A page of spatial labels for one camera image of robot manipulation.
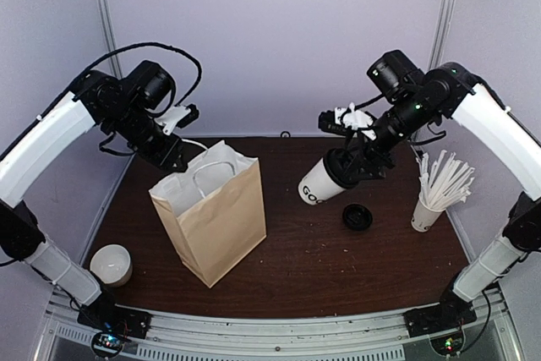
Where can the left aluminium corner post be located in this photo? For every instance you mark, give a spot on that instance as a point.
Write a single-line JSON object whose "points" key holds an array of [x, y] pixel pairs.
{"points": [[103, 10]]}

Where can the right aluminium corner post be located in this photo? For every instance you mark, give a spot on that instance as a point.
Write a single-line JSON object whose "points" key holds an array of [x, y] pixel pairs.
{"points": [[441, 33]]}

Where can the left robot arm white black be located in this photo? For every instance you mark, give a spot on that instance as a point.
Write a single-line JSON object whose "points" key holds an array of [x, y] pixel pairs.
{"points": [[125, 107]]}

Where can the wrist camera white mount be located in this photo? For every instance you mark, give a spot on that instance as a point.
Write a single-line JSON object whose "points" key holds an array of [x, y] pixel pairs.
{"points": [[344, 121], [177, 117]]}

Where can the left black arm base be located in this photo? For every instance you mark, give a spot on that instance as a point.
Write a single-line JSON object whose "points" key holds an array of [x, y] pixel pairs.
{"points": [[104, 315]]}

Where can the bundle of white wrapped straws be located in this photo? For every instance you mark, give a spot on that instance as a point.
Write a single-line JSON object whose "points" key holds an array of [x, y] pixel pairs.
{"points": [[444, 181]]}

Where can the white paper coffee cup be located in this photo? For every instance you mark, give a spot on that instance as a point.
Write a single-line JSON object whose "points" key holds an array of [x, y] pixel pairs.
{"points": [[316, 186]]}

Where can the aluminium corner post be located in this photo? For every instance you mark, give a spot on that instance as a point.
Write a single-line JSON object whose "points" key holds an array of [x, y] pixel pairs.
{"points": [[103, 10], [441, 33]]}

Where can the brown paper bag white handles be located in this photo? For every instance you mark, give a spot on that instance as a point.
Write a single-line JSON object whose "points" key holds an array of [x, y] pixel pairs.
{"points": [[214, 213]]}

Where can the aluminium front rail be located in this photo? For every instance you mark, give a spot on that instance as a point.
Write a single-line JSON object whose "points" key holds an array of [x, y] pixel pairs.
{"points": [[376, 336]]}

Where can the white ceramic bowl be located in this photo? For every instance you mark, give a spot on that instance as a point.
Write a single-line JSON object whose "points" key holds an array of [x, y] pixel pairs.
{"points": [[112, 264]]}

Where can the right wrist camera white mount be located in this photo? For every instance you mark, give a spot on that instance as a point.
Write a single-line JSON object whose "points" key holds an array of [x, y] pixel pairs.
{"points": [[344, 121]]}

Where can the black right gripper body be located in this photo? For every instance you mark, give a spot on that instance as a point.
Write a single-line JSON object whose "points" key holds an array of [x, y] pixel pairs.
{"points": [[385, 155]]}

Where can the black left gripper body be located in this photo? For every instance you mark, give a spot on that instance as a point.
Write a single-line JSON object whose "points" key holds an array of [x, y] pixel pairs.
{"points": [[164, 156]]}

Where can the paper cup holding straws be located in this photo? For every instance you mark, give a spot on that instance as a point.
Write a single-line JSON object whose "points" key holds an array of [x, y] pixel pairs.
{"points": [[423, 217]]}

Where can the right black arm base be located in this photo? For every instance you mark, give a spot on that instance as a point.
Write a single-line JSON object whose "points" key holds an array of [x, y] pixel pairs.
{"points": [[439, 318]]}

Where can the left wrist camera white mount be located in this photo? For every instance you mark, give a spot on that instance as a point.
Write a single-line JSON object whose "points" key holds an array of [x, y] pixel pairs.
{"points": [[177, 117]]}

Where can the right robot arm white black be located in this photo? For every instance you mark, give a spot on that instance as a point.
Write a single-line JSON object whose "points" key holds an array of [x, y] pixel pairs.
{"points": [[450, 91]]}

